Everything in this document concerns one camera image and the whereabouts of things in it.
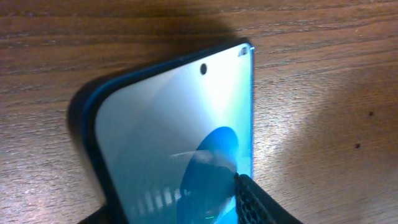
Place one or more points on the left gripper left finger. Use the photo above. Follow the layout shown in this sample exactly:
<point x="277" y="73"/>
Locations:
<point x="104" y="215"/>

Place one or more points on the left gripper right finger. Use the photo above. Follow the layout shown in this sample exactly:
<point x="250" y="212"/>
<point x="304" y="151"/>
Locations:
<point x="255" y="206"/>

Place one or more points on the blue Galaxy smartphone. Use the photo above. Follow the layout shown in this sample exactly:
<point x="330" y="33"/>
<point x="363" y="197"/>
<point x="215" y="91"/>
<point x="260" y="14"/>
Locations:
<point x="166" y="142"/>

